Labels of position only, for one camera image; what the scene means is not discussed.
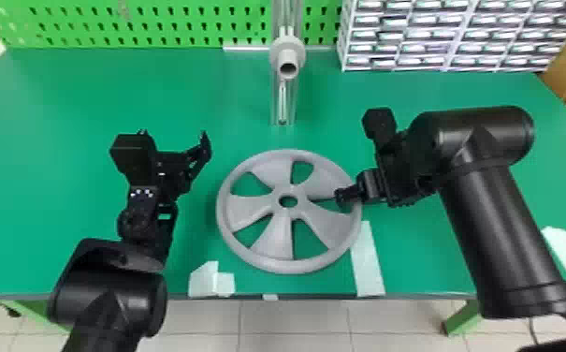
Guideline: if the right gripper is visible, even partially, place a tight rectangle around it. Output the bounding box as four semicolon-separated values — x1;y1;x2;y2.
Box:
333;167;393;214

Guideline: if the grey wheel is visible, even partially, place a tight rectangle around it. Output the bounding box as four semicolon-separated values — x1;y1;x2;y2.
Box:
214;148;364;275

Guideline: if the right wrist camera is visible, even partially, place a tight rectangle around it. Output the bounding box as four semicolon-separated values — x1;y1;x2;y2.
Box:
361;107;400;145

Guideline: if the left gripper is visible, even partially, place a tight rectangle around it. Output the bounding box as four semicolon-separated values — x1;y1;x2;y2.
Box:
153;130;213;204

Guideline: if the white drawer cabinet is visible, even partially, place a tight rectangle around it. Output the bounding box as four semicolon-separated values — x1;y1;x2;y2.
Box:
336;0;566;74

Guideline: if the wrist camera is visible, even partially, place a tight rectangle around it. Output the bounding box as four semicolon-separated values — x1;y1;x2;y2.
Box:
109;130;160;187
361;107;400;145

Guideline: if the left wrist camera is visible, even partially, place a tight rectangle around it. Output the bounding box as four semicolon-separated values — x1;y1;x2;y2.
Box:
109;130;160;187

